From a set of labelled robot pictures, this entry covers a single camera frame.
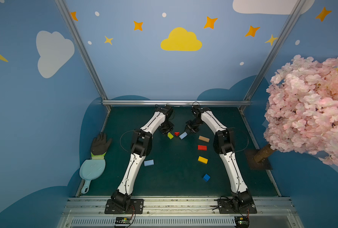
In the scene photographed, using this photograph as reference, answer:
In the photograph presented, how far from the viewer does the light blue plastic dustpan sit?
86cm

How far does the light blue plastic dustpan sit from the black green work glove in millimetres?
45

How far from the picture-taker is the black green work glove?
0.95m
